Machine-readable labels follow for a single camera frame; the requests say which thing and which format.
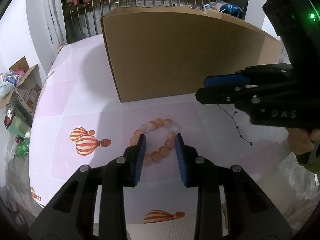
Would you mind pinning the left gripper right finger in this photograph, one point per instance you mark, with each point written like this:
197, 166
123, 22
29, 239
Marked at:
230, 205

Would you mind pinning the pink balloon print tablecloth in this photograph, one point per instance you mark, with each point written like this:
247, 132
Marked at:
79, 120

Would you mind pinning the large brown cardboard box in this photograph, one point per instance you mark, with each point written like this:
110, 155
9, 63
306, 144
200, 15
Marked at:
164, 51

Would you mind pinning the open cardboard box on floor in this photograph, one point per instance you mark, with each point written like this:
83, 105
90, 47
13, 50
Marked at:
27, 91

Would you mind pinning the green bucket with lid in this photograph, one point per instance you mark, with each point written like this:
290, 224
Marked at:
16, 123

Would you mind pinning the person's right hand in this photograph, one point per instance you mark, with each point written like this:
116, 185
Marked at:
301, 141

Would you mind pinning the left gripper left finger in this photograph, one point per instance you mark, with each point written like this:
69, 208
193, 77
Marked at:
90, 205

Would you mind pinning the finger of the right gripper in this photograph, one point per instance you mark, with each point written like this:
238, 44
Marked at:
225, 79
225, 95

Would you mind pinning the green plastic bottle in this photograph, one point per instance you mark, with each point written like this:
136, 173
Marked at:
22, 149

